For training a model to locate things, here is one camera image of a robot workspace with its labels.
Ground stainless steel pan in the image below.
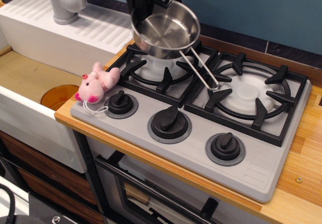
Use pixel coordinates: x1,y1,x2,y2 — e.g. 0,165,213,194
131,0,219,91

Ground pink stuffed pig toy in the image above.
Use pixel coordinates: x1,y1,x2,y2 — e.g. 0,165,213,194
75,62,121,114

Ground black left stove knob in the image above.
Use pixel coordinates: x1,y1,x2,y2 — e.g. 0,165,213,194
104,90,138,119

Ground black stove knob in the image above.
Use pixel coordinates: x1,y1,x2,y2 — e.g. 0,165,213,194
205,132,246,167
147,106,192,144
104,90,138,119

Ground black middle stove knob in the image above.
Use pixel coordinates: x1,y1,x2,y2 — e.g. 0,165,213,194
147,106,192,144

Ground grey toy stove top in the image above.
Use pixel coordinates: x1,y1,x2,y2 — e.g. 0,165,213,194
69,29,312,204

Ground black right stove knob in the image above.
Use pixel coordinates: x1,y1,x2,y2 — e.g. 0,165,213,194
205,132,246,167

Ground grey toy faucet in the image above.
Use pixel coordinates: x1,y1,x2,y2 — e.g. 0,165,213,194
50,0,86,25

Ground black left burner grate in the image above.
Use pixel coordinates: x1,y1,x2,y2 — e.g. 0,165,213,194
107,40,218,108

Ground black burner grate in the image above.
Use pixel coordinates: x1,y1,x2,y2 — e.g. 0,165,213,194
184,52,311,147
107,40,218,108

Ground white toy sink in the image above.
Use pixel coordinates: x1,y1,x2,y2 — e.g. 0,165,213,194
1,0,132,173

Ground orange plastic bowl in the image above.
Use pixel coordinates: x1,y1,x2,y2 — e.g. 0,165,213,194
40,85,78,111

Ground black right burner grate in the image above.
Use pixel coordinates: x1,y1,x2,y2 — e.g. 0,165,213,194
184,52,311,147

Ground wooden drawer fronts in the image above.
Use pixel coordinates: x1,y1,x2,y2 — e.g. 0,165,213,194
1,132,104,223

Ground oven door with black handle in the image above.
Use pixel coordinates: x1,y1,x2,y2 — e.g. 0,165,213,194
94,151,256,223

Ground black cable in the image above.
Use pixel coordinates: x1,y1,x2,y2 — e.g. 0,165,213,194
0,183,16,224

